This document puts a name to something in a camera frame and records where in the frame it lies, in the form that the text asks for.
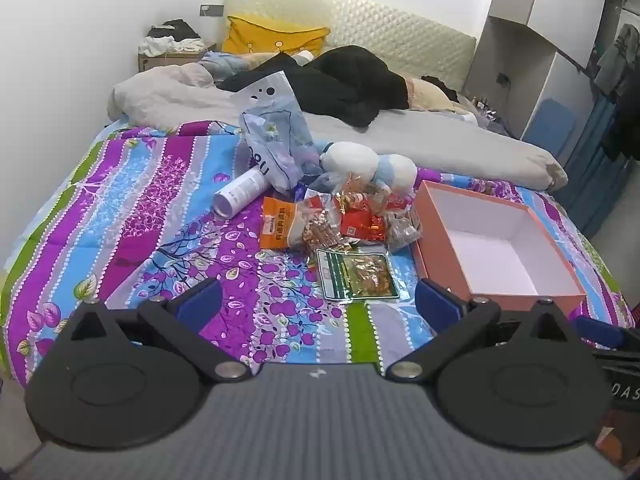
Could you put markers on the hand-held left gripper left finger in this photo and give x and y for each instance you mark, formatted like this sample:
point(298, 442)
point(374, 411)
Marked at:
point(200, 301)

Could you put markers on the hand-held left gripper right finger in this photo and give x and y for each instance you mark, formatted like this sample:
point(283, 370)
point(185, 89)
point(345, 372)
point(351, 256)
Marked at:
point(435, 301)

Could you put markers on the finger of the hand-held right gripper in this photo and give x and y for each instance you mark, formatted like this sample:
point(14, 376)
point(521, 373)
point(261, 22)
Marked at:
point(597, 330)

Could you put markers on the pink cardboard box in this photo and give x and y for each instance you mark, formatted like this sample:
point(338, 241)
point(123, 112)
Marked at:
point(505, 240)

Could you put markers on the small clear snack packet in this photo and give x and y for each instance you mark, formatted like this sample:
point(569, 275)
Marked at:
point(402, 230)

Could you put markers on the green snack packet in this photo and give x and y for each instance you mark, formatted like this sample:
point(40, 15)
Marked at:
point(360, 272)

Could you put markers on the purple floral bedspread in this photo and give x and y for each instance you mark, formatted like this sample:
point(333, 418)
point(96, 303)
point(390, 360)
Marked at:
point(150, 210)

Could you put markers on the orange snack packet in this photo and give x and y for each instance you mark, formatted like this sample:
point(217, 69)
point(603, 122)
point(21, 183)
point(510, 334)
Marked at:
point(280, 222)

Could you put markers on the white cylindrical canister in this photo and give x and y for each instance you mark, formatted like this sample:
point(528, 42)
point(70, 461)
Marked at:
point(240, 191)

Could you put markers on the golden crinkled snack packet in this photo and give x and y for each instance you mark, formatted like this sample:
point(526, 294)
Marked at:
point(362, 186)

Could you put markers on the blue hanging fabric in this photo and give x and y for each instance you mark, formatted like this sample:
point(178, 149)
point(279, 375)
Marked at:
point(590, 175)

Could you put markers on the grey duvet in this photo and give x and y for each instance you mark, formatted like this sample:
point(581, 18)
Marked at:
point(425, 145)

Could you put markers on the white and blue plush toy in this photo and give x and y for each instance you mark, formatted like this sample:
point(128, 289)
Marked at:
point(350, 160)

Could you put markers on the pale blue plastic bag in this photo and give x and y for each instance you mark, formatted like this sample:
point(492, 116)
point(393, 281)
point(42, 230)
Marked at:
point(280, 130)

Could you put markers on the beige pillow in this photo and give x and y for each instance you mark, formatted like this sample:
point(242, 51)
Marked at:
point(435, 94)

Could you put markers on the hanging dark clothes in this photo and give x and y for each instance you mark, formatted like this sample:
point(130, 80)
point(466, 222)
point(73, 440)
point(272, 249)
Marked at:
point(620, 110)

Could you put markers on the black power plug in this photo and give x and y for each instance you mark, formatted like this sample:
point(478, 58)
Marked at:
point(503, 79)

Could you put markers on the black clothing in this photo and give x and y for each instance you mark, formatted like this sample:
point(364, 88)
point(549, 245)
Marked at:
point(360, 80)

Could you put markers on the pale blue garment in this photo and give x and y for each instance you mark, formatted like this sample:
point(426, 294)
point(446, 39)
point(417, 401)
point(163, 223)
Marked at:
point(225, 62)

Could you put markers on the brown cardboard box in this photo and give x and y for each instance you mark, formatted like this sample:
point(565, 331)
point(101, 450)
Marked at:
point(160, 61)

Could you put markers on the pile of clothes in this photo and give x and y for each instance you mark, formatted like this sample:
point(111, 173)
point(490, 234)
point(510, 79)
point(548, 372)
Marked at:
point(165, 42)

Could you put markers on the quilted beige headboard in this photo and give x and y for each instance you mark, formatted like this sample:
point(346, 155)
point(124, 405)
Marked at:
point(400, 35)

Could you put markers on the yellow pillow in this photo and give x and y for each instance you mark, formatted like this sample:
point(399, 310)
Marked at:
point(260, 35)

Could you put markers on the grey and white wardrobe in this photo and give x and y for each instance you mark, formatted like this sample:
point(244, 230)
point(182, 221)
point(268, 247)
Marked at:
point(550, 10)

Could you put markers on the wall socket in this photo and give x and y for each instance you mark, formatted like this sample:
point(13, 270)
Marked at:
point(212, 9)

